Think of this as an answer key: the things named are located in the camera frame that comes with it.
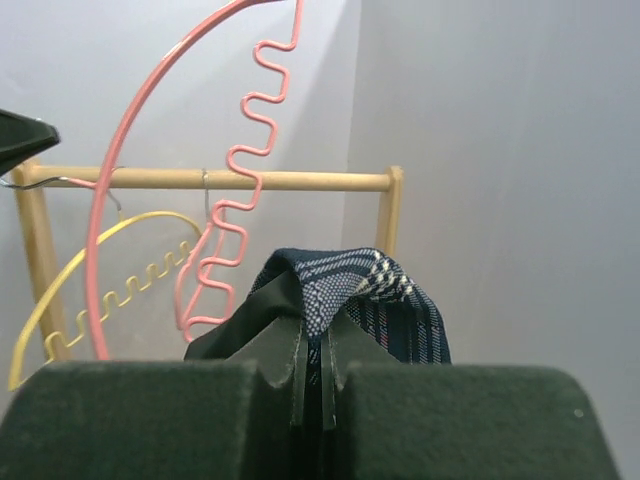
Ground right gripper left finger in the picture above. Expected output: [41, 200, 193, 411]
[184, 304, 306, 431]

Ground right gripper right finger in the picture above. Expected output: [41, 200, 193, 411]
[327, 308, 399, 430]

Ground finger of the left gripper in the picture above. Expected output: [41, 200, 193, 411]
[0, 110, 60, 175]

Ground navy beige plaid skirt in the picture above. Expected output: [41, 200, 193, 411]
[185, 247, 451, 429]

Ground pink hanger with plaid skirt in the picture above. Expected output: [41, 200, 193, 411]
[85, 0, 306, 361]

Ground yellow hanger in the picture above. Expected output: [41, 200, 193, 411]
[7, 192, 204, 392]

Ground pink hanger with grey skirt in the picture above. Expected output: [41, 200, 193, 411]
[98, 191, 212, 341]

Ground wooden clothes rack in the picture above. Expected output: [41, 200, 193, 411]
[12, 167, 404, 365]

